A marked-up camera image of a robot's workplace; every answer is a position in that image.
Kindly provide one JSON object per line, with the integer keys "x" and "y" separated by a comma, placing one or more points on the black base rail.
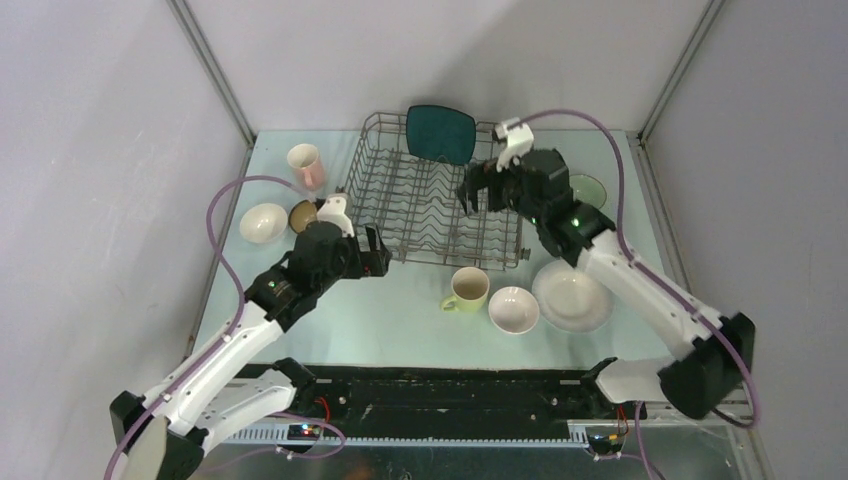
{"x": 405, "y": 403}

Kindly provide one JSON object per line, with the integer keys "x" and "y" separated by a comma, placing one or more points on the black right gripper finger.
{"x": 499, "y": 186}
{"x": 474, "y": 180}

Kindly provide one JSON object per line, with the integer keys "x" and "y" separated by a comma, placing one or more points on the white bowl left side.
{"x": 263, "y": 223}

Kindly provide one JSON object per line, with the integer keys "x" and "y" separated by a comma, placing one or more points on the light green mug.
{"x": 469, "y": 291}

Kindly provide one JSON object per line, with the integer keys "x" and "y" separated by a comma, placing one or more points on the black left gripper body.
{"x": 349, "y": 265}

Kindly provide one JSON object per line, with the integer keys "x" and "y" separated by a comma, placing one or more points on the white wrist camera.
{"x": 517, "y": 139}
{"x": 333, "y": 210}

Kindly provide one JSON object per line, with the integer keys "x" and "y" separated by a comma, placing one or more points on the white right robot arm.
{"x": 711, "y": 354}

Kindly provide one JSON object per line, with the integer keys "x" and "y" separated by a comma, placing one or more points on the large white plate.
{"x": 570, "y": 300}

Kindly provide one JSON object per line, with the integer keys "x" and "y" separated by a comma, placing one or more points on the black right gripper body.
{"x": 530, "y": 210}

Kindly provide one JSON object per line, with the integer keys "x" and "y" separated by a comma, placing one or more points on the green ceramic bowl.
{"x": 588, "y": 190}

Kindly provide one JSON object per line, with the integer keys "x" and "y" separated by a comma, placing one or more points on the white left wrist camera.
{"x": 333, "y": 210}

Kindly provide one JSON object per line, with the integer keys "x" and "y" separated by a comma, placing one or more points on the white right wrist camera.
{"x": 517, "y": 139}

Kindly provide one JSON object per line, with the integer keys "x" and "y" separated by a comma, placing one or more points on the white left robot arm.
{"x": 168, "y": 431}

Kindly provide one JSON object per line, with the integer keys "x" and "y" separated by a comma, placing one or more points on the brown dotted bowl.
{"x": 301, "y": 215}

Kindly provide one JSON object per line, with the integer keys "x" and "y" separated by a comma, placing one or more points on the small white bowl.
{"x": 513, "y": 310}

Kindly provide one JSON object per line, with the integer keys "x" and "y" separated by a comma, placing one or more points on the teal square plate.
{"x": 441, "y": 134}

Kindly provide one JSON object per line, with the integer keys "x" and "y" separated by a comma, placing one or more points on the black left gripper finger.
{"x": 378, "y": 262}
{"x": 369, "y": 238}

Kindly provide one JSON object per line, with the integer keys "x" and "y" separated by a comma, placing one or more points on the grey wire dish rack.
{"x": 413, "y": 203}

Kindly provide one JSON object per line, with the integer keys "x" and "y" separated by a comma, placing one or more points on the pink mug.
{"x": 305, "y": 162}

